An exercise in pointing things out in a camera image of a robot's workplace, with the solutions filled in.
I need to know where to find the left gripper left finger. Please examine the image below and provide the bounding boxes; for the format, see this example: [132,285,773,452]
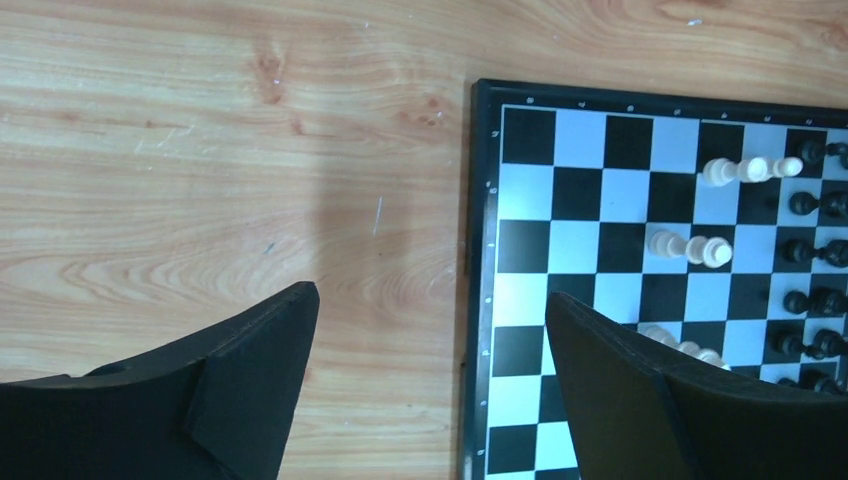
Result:
[1,281,320,479]

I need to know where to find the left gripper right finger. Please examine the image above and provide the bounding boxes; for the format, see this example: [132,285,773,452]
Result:
[545,292,847,479]

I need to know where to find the black white chessboard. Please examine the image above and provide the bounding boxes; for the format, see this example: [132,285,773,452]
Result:
[459,79,847,479]

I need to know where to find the white chess piece tall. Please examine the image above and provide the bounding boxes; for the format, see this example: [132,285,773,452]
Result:
[701,157,804,187]

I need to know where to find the black chess piece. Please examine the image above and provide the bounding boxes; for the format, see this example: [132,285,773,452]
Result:
[781,239,847,268]
[789,191,847,219]

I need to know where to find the black chess piece corner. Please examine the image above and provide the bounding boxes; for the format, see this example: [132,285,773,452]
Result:
[797,139,848,170]

